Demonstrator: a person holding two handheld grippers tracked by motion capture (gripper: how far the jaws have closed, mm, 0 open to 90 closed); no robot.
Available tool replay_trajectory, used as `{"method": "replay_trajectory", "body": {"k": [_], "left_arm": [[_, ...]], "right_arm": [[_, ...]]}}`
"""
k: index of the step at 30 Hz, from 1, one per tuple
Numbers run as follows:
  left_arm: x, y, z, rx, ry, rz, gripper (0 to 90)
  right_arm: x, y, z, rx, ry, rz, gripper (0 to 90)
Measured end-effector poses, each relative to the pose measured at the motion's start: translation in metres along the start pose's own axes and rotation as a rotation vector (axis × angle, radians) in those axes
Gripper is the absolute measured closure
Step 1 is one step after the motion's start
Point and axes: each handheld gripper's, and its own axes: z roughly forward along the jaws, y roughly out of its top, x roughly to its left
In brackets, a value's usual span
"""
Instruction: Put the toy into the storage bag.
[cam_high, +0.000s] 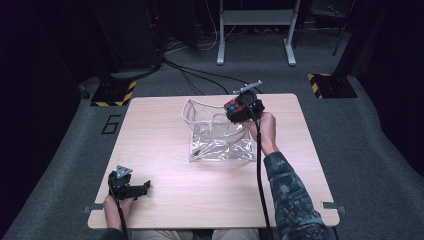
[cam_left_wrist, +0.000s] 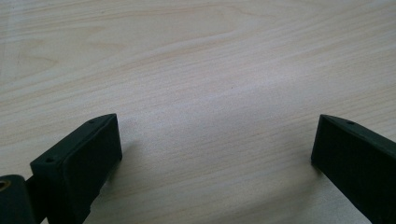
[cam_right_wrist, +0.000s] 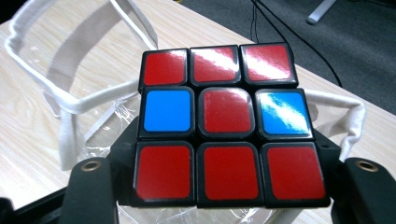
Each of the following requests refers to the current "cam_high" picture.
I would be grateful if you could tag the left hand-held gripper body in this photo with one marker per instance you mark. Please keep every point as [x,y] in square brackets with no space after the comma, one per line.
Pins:
[119,181]

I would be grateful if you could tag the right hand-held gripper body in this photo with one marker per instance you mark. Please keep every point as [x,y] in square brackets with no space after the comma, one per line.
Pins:
[251,103]

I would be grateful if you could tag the multicoloured puzzle cube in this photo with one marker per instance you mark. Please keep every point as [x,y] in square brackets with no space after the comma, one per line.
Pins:
[235,107]

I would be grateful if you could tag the clear plastic bag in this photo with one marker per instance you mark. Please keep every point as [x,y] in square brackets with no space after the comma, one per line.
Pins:
[216,140]

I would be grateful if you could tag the person's left hand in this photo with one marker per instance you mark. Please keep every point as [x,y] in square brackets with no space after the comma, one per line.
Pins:
[113,208]

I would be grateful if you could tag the person's right hand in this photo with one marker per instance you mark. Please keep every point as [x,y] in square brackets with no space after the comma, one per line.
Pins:
[265,131]

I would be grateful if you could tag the person's left leg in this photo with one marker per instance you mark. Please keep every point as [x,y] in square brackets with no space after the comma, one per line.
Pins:
[160,235]

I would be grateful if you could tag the person's leg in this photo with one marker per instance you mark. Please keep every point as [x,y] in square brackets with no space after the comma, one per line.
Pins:
[160,235]
[235,234]

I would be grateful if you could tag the black yellow striped stand base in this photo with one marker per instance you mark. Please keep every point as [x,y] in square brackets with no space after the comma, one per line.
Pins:
[115,93]
[333,86]

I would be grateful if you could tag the person's right leg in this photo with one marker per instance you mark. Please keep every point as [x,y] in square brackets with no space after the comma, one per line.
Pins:
[235,234]

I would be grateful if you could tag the grey metal table bracket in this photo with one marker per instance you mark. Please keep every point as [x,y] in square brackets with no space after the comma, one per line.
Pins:
[93,207]
[333,206]

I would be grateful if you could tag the white desk frame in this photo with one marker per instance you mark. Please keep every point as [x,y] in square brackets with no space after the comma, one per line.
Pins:
[255,17]

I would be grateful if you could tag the black stand post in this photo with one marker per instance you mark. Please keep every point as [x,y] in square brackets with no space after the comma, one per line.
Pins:
[348,36]

